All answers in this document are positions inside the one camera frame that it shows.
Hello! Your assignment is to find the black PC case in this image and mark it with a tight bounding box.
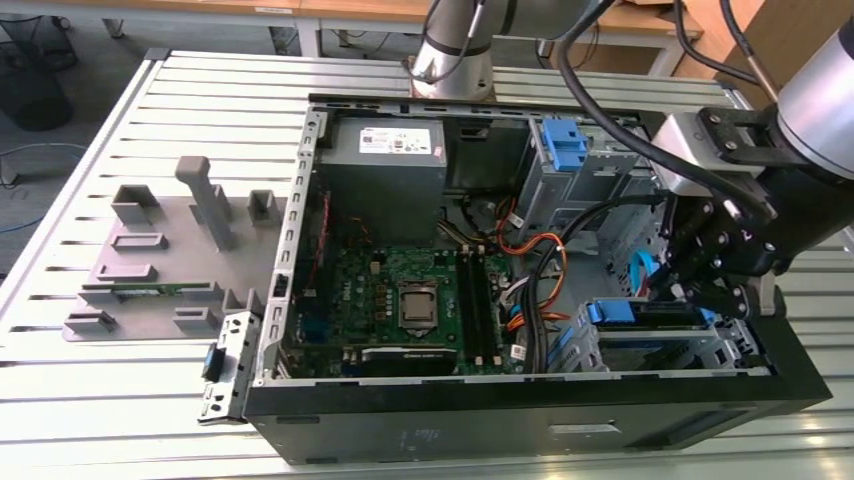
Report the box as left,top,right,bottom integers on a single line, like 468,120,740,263
241,92,836,465

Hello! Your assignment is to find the green motherboard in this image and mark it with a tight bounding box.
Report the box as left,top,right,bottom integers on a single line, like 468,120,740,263
286,243,533,377

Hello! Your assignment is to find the metal disk bay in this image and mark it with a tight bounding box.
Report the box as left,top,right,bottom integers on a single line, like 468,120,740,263
546,294,764,374

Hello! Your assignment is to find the metal expansion slot bracket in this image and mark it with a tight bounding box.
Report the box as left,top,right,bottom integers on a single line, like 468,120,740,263
197,309,263,426

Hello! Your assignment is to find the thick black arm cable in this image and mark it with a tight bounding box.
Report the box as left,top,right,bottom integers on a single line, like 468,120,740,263
557,0,781,221

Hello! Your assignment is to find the black waste bin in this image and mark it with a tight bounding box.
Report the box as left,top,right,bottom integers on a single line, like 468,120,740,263
0,14,75,132

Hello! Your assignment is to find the CPU socket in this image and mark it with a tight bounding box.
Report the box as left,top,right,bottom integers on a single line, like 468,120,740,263
396,279,448,339

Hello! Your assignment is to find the hard disk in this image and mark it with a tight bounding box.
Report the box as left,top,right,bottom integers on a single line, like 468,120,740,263
548,298,721,372

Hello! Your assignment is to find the silver CPU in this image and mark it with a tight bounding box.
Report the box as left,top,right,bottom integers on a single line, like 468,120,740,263
402,292,437,321

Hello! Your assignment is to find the orange wire bundle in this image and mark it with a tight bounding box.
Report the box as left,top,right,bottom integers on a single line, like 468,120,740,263
497,230,570,332

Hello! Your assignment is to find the red twisted fan wire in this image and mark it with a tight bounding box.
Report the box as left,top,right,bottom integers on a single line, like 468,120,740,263
303,191,334,300

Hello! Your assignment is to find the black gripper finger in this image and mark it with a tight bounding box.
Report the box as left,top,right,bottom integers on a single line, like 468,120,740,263
644,196,744,302
665,273,764,322

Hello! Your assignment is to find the black cable bundle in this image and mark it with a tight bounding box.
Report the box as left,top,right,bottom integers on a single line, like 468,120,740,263
520,193,669,375

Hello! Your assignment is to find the long wooden desk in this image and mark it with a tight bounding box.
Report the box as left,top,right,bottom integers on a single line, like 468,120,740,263
99,0,706,77

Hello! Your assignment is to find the grey power supply unit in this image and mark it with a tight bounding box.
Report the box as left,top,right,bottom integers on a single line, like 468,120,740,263
313,117,448,247

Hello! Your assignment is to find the green RAM stick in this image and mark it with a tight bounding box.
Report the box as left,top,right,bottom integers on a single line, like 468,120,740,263
110,282,211,297

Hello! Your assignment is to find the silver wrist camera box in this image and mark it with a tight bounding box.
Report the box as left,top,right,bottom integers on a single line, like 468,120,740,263
650,112,769,194

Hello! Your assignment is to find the grey parts rack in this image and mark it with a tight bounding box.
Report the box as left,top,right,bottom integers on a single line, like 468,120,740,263
61,154,293,343

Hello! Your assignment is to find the black graphics card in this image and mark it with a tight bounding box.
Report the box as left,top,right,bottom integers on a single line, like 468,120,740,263
358,344,461,377

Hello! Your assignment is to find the black RAM slot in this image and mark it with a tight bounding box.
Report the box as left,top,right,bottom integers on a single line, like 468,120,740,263
456,243,488,367
474,243,506,366

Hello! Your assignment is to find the blue drive cage latch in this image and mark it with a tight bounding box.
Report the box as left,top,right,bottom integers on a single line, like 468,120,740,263
542,117,590,172

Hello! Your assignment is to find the blue floor cable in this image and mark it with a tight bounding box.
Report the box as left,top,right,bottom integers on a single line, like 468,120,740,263
0,143,89,236

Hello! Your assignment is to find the grey drive cage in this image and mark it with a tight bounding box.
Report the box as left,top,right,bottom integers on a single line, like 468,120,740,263
517,115,674,254

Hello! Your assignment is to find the blue data wire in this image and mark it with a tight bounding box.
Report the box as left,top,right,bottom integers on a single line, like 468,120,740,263
629,247,669,297

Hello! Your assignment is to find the wooden cabinet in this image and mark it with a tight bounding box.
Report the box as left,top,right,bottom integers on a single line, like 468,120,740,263
686,0,854,101

